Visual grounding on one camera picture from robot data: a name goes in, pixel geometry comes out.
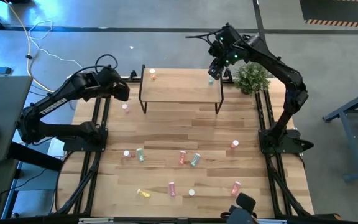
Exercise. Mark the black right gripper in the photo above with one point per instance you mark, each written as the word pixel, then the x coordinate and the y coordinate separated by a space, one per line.
pixel 216 67

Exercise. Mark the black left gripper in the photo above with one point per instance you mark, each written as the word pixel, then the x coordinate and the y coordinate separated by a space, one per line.
pixel 122 91

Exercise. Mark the purple medicine bottle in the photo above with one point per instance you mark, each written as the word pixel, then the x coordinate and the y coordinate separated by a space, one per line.
pixel 126 153
pixel 125 106

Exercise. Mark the teal medicine bottle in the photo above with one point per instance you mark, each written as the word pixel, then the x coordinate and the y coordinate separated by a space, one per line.
pixel 195 159
pixel 140 154
pixel 211 81

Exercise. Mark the salmon pink medicine bottle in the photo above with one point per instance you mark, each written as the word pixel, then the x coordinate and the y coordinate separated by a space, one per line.
pixel 182 157
pixel 235 188
pixel 234 143

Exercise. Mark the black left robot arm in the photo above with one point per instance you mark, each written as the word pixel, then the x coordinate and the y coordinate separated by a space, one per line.
pixel 54 104

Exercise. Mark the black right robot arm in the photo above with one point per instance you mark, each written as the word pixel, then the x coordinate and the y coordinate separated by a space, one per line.
pixel 278 67

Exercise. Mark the magenta medicine bottle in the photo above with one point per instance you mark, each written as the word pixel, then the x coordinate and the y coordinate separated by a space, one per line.
pixel 172 189

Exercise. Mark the black table clamp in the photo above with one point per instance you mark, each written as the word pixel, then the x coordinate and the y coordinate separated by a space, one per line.
pixel 132 75
pixel 228 77

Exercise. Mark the green potted plant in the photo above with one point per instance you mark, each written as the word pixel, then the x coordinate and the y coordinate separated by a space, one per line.
pixel 252 79

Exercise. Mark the black desk support bar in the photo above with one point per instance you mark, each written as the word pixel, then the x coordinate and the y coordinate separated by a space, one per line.
pixel 36 157

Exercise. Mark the grey desk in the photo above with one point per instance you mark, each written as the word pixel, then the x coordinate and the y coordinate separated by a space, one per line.
pixel 2 102

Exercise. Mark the black hazard-striped floor mat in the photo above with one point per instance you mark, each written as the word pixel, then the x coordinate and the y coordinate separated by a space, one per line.
pixel 337 11

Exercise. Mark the wooden shelf black metal frame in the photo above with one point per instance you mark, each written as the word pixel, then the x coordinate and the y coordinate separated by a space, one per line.
pixel 182 90

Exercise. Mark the black aluminium table frame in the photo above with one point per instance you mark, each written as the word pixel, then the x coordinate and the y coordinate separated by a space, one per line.
pixel 99 155

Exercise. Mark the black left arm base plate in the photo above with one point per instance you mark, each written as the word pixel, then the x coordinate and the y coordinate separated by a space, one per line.
pixel 73 144

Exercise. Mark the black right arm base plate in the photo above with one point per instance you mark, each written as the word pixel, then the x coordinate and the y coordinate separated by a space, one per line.
pixel 291 147

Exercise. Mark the white frame bracket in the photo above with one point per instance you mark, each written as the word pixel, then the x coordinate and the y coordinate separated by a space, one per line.
pixel 95 220
pixel 272 221

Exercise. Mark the blue-grey table frame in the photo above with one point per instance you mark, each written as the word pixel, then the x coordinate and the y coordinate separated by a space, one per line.
pixel 350 104

